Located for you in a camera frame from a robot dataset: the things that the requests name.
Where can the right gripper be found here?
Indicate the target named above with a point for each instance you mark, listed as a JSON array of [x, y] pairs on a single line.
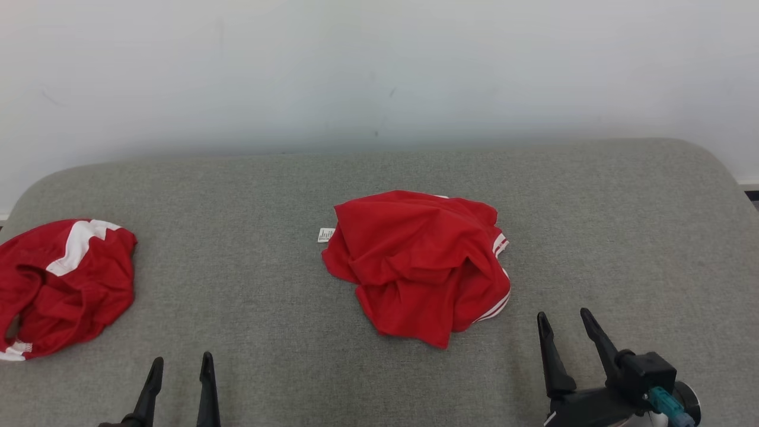
[[584, 409]]

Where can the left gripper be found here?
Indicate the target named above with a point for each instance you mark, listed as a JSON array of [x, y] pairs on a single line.
[[124, 423]]

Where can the red shorts with white stripe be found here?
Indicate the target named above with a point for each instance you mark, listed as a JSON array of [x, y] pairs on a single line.
[[71, 296]]

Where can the red basketball jersey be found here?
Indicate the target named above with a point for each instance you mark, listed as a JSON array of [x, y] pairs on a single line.
[[415, 267]]

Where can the white and black baseboard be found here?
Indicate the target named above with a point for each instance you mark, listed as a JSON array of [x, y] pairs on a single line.
[[750, 193]]

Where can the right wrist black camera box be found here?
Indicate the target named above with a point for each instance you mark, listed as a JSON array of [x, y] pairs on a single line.
[[649, 370]]

